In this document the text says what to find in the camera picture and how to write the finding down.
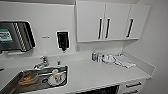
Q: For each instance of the white printed cup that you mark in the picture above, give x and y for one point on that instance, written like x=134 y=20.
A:
x=55 y=75

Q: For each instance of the chrome sink faucet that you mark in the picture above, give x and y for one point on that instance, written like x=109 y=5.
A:
x=42 y=62

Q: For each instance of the white plate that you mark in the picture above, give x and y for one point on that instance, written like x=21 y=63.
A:
x=62 y=81

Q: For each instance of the small wall label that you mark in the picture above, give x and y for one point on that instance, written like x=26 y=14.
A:
x=45 y=37

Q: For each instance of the white folded towel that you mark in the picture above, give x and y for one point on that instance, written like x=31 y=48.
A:
x=126 y=61

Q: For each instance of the white narrow drawer unit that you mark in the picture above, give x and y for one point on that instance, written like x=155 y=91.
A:
x=131 y=87

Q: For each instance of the steel paper towel dispenser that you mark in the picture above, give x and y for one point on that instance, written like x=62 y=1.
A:
x=15 y=36

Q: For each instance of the stainless steel sink basin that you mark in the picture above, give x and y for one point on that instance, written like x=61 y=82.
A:
x=10 y=87

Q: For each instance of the orange bowl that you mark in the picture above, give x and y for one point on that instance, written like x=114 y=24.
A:
x=27 y=78

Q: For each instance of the chrome sink sprayer knob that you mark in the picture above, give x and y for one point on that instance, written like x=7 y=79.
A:
x=58 y=62

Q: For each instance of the black wall soap dispenser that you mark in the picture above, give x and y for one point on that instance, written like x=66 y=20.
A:
x=62 y=40

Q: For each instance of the white three-door wall cabinet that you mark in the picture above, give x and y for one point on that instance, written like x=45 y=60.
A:
x=113 y=20

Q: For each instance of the white wall outlet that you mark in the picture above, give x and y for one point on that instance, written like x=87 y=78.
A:
x=78 y=48

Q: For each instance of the blue labelled bottle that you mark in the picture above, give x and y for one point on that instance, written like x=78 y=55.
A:
x=94 y=56

